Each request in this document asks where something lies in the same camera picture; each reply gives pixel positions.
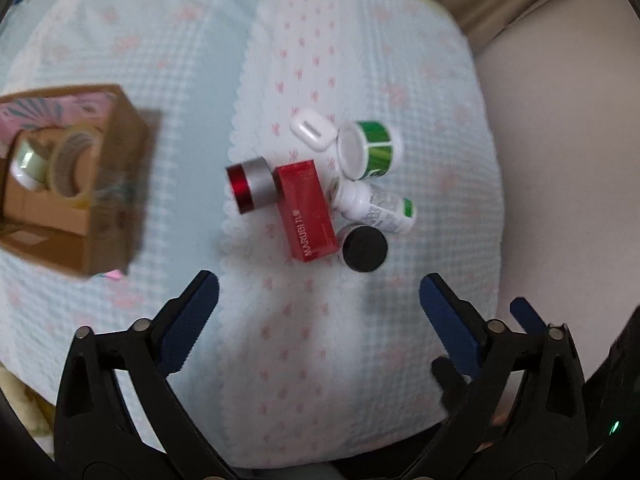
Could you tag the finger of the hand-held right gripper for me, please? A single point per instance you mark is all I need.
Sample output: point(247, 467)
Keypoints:
point(525, 312)
point(446, 377)

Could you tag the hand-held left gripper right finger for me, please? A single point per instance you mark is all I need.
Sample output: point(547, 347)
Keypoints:
point(450, 320)

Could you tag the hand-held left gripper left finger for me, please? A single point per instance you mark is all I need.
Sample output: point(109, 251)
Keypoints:
point(189, 322)

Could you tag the black lid jar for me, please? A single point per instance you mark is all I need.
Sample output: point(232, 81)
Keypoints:
point(365, 248)

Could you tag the brown cardboard box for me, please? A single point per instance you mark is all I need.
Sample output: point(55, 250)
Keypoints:
point(112, 230)

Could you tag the white bottle green label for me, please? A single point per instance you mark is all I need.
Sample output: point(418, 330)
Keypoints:
point(382, 210)

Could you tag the red and silver jar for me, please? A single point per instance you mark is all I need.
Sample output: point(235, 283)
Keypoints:
point(256, 185)

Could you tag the red carton box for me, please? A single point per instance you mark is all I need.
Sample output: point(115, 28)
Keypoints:
point(302, 210)

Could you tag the white jar green label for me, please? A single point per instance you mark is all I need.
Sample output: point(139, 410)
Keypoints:
point(380, 150)

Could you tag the white earbuds case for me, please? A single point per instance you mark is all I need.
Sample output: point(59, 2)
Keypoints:
point(310, 127)

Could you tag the cream sofa seat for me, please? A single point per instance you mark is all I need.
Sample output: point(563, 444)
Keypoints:
point(550, 160)

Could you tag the yellow patterned cloth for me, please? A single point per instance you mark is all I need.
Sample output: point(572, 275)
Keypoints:
point(25, 410)

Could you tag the brown tape roll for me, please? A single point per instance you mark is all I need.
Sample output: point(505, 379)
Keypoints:
point(75, 160)

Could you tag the pink floral packet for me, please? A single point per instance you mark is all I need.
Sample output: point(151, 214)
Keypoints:
point(30, 110)

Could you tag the light blue floral quilt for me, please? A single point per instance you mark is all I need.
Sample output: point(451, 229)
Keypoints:
point(150, 35)

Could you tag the beige sofa cushion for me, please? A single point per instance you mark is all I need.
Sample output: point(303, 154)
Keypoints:
point(500, 0)

